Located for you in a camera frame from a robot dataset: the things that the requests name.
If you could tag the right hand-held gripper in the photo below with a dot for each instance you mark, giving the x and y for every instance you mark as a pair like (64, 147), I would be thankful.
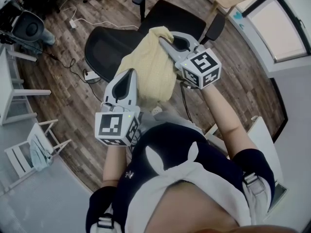
(201, 67)

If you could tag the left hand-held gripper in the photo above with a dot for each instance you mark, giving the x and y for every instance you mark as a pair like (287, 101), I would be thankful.
(109, 127)

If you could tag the black office chair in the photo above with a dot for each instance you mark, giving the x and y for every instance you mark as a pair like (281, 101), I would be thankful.
(170, 16)

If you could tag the yellow knit clothing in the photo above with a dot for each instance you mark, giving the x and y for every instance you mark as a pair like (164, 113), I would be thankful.
(150, 67)

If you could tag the person's right forearm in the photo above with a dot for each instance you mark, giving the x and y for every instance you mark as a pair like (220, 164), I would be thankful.
(226, 120)

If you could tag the person's left forearm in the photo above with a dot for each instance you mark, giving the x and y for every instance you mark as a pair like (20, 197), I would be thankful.
(114, 164)

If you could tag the white slatted chair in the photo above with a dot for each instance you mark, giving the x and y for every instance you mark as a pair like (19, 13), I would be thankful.
(22, 159)

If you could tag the long white power strip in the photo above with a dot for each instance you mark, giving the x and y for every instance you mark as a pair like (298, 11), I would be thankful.
(91, 76)

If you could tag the person's white shoe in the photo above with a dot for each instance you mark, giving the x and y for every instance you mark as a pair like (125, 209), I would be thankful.
(157, 110)

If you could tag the person's grey trousers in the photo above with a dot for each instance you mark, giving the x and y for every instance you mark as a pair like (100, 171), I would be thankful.
(167, 118)

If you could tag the person's dark shirt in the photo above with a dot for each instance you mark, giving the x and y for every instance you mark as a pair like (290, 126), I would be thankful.
(170, 139)

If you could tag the small white power strip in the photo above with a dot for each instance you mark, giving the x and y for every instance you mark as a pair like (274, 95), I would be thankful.
(73, 23)

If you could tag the light blue cloth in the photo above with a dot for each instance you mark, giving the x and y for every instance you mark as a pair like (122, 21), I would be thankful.
(40, 154)

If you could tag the white metal table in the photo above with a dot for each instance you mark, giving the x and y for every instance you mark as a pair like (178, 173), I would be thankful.
(9, 86)

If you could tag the metal floor vent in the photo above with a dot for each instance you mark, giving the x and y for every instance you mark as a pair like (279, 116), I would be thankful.
(278, 198)

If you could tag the blue wall sticker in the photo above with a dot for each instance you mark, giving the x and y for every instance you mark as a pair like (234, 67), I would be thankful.
(238, 18)

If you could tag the window with black frame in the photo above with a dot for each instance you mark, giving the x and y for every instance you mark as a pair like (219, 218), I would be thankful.
(279, 28)

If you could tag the black wall panel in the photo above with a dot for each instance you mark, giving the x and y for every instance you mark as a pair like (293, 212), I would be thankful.
(281, 115)

